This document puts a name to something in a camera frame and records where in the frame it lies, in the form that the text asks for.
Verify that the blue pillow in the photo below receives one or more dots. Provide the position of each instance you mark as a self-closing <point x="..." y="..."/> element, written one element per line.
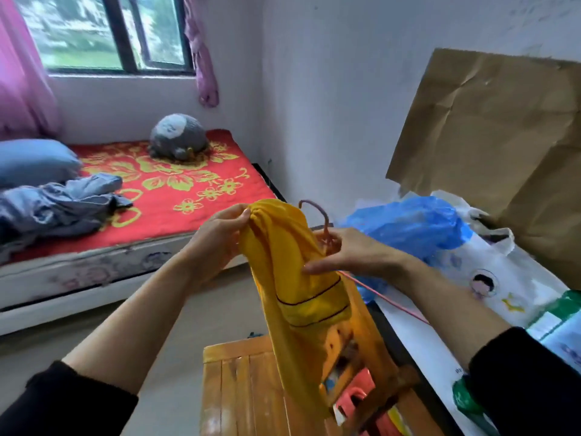
<point x="34" y="161"/>

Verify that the narrow tied pink curtain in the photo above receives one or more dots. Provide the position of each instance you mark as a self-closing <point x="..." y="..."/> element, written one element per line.
<point x="199" y="49"/>

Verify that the black framed window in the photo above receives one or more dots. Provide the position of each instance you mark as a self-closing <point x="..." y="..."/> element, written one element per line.
<point x="104" y="34"/>

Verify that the wooden chair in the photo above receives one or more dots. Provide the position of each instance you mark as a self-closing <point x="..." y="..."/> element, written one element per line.
<point x="240" y="385"/>

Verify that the person's right thumb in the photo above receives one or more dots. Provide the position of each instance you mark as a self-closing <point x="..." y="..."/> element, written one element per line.
<point x="324" y="266"/>

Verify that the person's left hand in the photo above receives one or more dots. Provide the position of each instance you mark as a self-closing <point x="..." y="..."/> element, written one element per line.
<point x="213" y="245"/>

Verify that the person's left thumb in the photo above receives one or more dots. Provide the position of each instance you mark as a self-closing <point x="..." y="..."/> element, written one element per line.
<point x="231" y="213"/>

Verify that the red floral bed sheet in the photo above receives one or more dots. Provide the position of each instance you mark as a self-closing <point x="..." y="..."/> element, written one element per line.
<point x="172" y="190"/>

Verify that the person's right hand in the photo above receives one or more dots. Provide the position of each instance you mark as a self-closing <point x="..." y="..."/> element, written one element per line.
<point x="363" y="258"/>

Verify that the white cartoon print plastic bag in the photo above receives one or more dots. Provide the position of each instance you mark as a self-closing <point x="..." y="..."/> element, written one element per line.
<point x="504" y="286"/>

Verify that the white bed frame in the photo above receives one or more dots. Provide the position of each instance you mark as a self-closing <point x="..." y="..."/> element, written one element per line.
<point x="81" y="286"/>

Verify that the person's right forearm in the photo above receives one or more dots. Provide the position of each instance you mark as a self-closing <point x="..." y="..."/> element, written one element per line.
<point x="449" y="308"/>

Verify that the pink clothes hanger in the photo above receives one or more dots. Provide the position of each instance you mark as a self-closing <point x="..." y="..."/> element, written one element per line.
<point x="323" y="222"/>

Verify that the green and white packet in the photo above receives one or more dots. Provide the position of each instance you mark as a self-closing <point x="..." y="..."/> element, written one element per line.
<point x="556" y="322"/>

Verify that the yellow garment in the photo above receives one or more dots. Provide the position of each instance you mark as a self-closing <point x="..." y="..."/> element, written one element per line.
<point x="299" y="304"/>

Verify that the person's left forearm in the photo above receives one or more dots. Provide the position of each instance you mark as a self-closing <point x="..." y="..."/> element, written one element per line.
<point x="136" y="322"/>

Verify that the brown cardboard sheet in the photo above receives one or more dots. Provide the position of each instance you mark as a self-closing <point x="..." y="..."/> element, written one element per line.
<point x="494" y="145"/>

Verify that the wide pink curtain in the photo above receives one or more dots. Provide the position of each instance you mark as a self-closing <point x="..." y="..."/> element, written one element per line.
<point x="22" y="81"/>

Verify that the red plastic stool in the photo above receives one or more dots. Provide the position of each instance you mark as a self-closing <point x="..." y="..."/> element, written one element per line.
<point x="358" y="399"/>

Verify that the person's black right sleeve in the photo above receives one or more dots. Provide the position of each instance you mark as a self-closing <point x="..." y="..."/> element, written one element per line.
<point x="526" y="381"/>

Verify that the person's black left sleeve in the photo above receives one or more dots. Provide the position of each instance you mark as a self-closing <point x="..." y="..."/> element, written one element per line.
<point x="68" y="404"/>

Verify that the crumpled blue-grey clothes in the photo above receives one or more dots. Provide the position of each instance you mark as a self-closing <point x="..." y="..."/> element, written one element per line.
<point x="54" y="206"/>

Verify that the person's black sleeve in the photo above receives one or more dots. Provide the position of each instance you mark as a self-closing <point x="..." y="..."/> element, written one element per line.
<point x="526" y="381"/>
<point x="68" y="404"/>

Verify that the blue plastic bag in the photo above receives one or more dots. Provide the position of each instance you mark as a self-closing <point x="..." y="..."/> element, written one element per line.
<point x="408" y="226"/>

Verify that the grey plush toy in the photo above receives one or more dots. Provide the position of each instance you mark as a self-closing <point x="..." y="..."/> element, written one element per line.
<point x="178" y="137"/>

